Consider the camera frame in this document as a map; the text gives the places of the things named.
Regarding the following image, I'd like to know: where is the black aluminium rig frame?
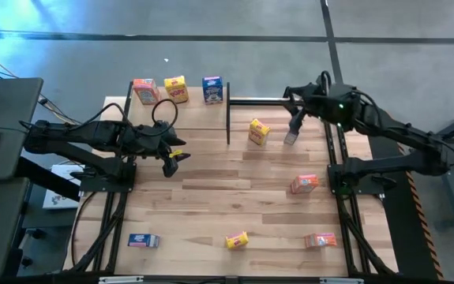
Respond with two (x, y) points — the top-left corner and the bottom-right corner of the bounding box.
(63, 85), (400, 278)

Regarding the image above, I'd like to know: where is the silver metal bracket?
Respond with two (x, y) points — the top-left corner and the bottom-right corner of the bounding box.
(320, 277), (365, 284)
(99, 275), (144, 284)

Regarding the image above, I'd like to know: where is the orange Mini-Wheats cereal box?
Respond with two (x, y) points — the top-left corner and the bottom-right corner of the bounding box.
(290, 174), (320, 195)
(132, 77), (161, 106)
(304, 232), (338, 250)

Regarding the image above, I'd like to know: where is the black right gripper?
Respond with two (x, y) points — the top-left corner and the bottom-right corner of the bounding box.
(285, 72), (343, 133)

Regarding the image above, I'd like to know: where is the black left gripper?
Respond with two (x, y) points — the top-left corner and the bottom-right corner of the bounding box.
(131, 121), (192, 179)

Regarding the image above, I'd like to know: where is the blue Frosted Flakes cereal box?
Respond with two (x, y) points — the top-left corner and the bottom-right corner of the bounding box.
(201, 76), (224, 106)
(283, 129), (301, 146)
(127, 233), (160, 249)

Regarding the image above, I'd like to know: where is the black cable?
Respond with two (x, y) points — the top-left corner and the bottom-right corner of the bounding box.
(0, 125), (30, 137)
(36, 93), (101, 155)

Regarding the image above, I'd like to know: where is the black hazard-striped floor mat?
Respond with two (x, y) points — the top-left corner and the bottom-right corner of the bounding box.
(362, 114), (445, 281)

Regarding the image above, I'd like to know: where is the wooden shelf black metal frame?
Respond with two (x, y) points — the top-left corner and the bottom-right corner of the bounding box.
(116, 80), (232, 149)

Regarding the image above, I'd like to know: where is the yellow Corn Pops cereal box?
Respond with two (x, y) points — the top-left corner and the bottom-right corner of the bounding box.
(225, 230), (250, 251)
(163, 75), (190, 105)
(248, 118), (271, 146)

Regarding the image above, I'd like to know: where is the white printed box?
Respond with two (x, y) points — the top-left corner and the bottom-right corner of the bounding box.
(42, 163), (85, 210)

